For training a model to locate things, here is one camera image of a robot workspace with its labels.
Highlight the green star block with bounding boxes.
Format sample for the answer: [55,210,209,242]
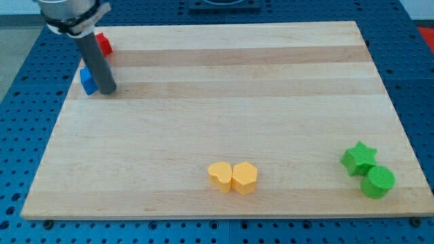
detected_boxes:
[340,141,377,176]

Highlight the green cylinder block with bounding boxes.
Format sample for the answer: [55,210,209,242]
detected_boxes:
[361,166,396,199]

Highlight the yellow hexagon block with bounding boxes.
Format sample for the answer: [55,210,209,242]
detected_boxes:
[232,161,258,195]

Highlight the blue block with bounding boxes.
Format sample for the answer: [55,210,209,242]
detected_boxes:
[79,66,98,96]

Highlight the wooden board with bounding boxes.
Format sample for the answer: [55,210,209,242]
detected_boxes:
[21,21,433,220]

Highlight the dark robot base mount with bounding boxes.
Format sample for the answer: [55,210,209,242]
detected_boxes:
[188,0,261,12]

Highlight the blue perforated table plate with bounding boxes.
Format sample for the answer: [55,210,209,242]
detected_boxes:
[1,1,433,243]

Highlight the red block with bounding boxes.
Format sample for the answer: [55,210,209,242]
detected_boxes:
[96,33,113,57]

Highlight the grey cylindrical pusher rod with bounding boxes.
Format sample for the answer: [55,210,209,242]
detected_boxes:
[75,32,117,94]

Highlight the yellow heart block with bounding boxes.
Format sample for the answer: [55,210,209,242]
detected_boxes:
[207,161,233,193]

